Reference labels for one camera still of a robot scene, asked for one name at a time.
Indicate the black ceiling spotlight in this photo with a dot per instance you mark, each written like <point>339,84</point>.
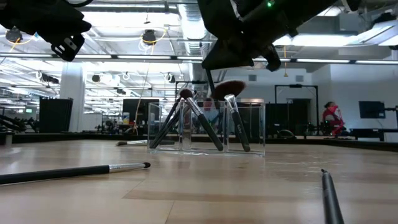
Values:
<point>14,35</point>
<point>149,36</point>

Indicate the black cabinet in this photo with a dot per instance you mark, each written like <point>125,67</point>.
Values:
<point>140,109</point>

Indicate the fan makeup brush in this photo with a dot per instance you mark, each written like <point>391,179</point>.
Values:
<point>239,127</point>

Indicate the silver ventilation duct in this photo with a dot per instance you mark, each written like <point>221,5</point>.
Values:
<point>189,28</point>

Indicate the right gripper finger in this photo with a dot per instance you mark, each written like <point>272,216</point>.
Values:
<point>230,56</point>
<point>273,57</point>

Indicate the black desk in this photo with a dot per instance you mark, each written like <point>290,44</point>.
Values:
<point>370,131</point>

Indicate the long ceiling light strip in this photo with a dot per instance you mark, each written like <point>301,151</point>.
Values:
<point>143,57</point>

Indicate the person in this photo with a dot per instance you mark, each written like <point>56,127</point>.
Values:
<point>331,116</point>

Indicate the clear acrylic organizer box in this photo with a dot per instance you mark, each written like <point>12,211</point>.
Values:
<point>248,130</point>

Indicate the black partition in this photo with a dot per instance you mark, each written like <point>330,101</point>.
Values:
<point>55,115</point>

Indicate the black rig frame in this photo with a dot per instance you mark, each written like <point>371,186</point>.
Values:
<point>295,86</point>

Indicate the white pillar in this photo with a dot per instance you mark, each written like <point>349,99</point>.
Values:
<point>72,96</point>

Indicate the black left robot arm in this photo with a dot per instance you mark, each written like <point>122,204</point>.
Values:
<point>15,12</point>

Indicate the black aluminium table frame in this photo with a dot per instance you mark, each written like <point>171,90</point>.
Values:
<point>62,137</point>

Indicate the round-tipped black makeup brush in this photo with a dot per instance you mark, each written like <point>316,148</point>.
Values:
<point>205,126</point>

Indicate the black wall monitor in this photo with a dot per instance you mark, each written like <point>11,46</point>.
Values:
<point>371,109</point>

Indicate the white-tipped black makeup brush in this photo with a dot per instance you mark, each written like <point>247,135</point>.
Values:
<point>130,142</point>

